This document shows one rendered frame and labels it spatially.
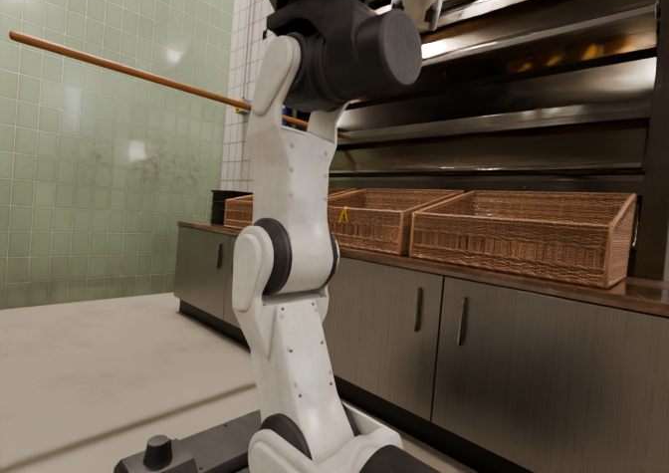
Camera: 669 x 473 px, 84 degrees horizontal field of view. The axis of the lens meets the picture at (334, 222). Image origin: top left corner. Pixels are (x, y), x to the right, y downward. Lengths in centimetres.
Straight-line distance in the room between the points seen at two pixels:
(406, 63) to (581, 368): 81
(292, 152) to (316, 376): 41
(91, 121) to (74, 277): 100
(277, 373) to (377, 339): 67
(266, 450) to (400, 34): 68
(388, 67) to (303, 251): 33
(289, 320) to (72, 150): 233
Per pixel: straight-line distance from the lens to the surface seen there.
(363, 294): 135
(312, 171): 71
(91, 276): 294
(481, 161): 172
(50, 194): 284
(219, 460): 92
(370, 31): 61
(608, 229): 110
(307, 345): 73
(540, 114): 171
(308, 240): 68
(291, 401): 71
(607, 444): 115
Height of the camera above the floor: 71
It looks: 1 degrees down
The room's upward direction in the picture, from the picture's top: 5 degrees clockwise
